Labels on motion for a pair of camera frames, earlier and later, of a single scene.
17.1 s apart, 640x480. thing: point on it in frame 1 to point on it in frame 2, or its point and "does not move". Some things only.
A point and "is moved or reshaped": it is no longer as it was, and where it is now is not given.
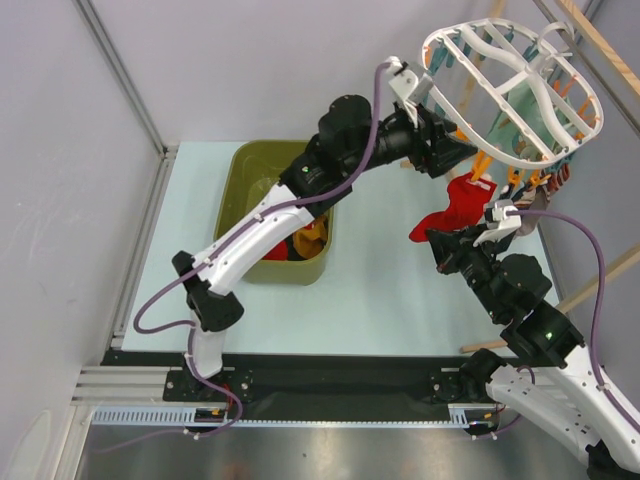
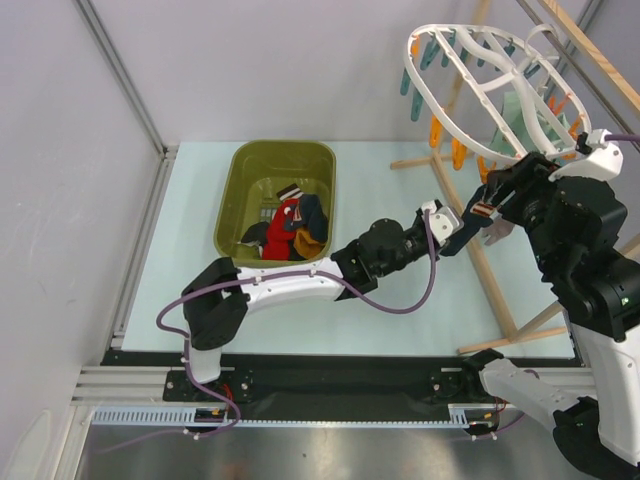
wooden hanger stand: (630, 74) to (431, 162)
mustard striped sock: (310, 241) is moved or reshaped
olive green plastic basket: (255, 168) does not move
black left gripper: (444, 151) to (445, 244)
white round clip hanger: (512, 93) is moved or reshaped
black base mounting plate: (308, 379) does not move
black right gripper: (451, 251) to (507, 195)
